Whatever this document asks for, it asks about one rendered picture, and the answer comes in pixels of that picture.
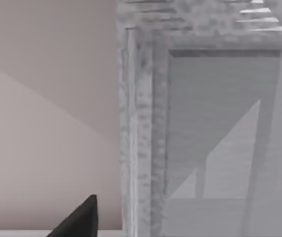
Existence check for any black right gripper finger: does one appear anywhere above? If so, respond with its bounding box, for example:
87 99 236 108
46 194 99 237

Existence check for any grey cabinet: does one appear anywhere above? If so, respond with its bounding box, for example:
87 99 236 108
115 0 282 237

